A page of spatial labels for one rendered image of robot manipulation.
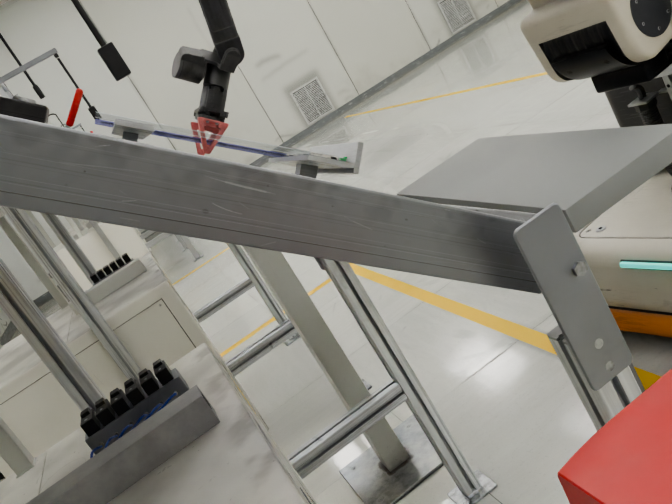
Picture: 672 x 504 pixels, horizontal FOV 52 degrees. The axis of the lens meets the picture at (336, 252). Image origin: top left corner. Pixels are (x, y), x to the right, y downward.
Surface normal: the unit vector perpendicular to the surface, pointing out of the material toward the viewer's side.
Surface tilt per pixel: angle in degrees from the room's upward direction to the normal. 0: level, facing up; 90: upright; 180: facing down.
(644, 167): 90
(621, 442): 1
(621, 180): 90
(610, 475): 1
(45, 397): 90
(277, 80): 90
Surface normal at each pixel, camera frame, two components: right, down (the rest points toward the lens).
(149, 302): 0.33, 0.11
